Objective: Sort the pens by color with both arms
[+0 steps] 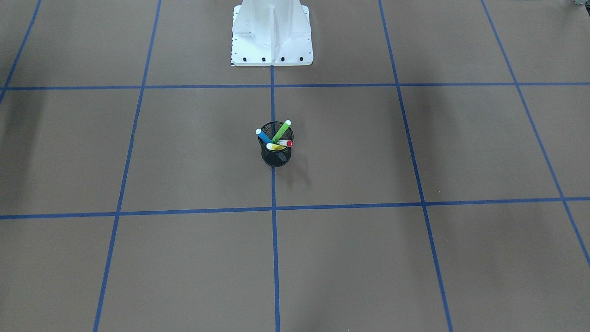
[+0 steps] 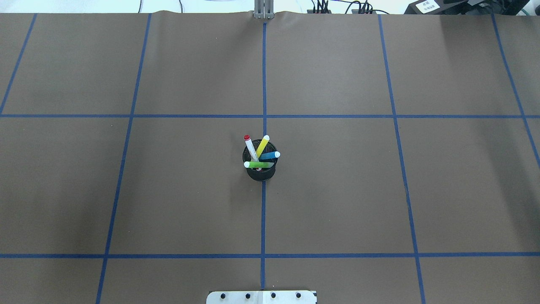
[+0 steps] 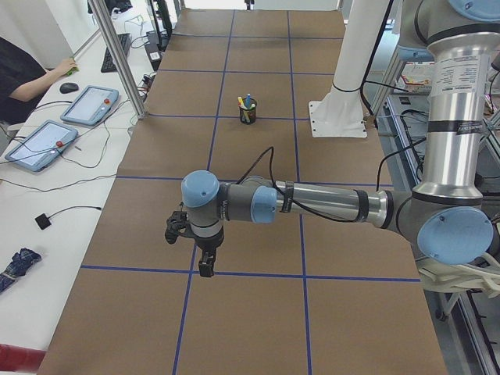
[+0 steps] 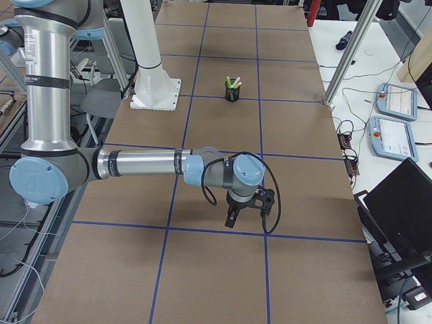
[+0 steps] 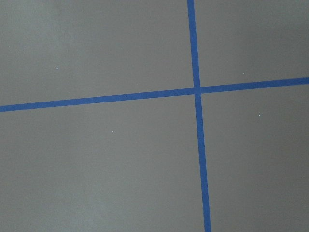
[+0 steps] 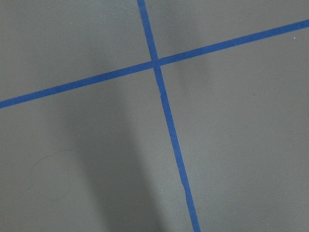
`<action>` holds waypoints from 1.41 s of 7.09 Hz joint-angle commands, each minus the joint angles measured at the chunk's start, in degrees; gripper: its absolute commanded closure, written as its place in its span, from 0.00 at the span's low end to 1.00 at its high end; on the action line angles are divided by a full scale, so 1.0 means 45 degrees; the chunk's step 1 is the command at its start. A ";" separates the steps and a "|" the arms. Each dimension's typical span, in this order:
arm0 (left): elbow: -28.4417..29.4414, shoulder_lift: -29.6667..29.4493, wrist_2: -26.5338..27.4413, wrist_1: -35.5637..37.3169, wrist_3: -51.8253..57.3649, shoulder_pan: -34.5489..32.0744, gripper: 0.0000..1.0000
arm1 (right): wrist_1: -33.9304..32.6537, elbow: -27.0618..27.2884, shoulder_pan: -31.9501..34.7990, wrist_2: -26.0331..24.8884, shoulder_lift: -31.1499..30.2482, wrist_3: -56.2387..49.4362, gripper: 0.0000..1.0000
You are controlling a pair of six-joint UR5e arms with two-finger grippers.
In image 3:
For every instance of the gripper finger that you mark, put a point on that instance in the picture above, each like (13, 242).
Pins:
(206, 263)

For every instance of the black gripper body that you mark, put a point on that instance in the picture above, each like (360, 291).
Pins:
(208, 244)

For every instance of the yellow marker pen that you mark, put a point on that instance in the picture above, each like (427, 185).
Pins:
(241, 103)

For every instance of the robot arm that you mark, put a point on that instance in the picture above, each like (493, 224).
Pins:
(442, 214)

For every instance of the black mesh pen holder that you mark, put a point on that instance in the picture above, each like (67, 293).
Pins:
(248, 116)

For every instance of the brown table mat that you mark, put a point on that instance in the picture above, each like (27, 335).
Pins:
(173, 283)

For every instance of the small black square device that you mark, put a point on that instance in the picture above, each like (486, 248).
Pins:
(43, 221)

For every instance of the far teach pendant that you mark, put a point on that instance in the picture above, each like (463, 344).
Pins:
(91, 106)

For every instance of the teach pendant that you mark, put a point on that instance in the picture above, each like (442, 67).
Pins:
(91, 106)
(42, 146)

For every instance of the blue folded umbrella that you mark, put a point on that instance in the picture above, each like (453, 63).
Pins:
(20, 263)

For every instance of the near teach pendant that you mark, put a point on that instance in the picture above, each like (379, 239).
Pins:
(42, 146)

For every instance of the black computer mouse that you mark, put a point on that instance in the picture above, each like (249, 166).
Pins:
(68, 87)

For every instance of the green plastic tool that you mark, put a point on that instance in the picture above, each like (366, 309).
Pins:
(72, 70)

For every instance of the seated person black shirt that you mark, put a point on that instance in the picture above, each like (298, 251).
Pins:
(24, 81)

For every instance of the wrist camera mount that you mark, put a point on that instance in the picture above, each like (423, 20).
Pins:
(177, 226)

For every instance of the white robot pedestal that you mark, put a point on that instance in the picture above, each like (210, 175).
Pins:
(340, 113)

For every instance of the aluminium frame post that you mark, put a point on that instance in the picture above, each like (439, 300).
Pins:
(112, 42)

